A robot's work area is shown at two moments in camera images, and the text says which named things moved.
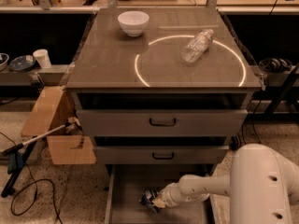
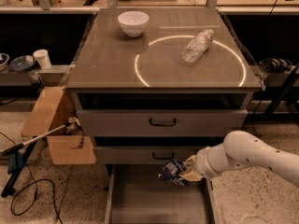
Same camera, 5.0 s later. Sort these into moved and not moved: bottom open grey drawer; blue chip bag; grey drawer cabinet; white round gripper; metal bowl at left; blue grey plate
Moved: blue chip bag; white round gripper
Not moved: bottom open grey drawer; metal bowl at left; grey drawer cabinet; blue grey plate
